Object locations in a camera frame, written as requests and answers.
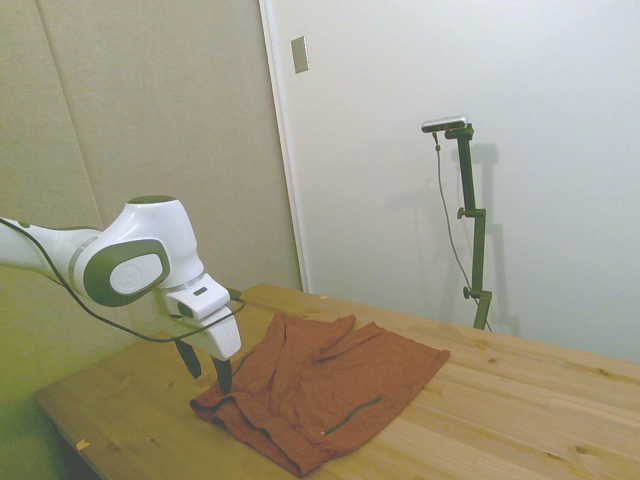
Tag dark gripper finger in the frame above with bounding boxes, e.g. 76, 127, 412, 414
176, 339, 204, 382
211, 354, 234, 395

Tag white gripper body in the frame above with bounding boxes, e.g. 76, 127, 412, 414
161, 275, 245, 362

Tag rust orange shorts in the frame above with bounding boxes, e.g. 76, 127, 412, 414
189, 312, 452, 476

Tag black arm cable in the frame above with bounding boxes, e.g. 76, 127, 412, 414
0, 215, 247, 346

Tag white door frame strip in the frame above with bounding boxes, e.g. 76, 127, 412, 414
258, 0, 312, 294

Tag dark green camera stand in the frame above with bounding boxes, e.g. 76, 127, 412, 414
443, 124, 494, 331

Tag grey camera cable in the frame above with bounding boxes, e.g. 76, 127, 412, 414
432, 130, 476, 290

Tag grey wall switch plate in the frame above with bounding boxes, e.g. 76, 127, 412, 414
290, 35, 312, 75

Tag silver exterior camera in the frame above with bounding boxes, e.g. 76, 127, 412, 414
421, 114, 471, 134

